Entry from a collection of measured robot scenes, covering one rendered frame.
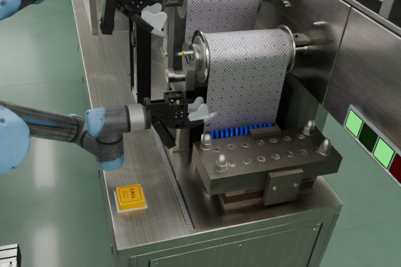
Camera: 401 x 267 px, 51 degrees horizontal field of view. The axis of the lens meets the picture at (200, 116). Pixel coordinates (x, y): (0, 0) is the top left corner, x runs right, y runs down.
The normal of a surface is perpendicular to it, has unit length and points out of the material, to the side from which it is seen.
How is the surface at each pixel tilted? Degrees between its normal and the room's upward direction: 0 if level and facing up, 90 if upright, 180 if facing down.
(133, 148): 0
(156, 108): 90
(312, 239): 90
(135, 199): 0
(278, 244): 90
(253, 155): 0
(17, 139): 86
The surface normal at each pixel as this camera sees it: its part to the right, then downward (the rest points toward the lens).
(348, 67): -0.95, 0.11
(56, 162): 0.07, -0.82
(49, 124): 0.90, 0.05
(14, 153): 0.86, 0.28
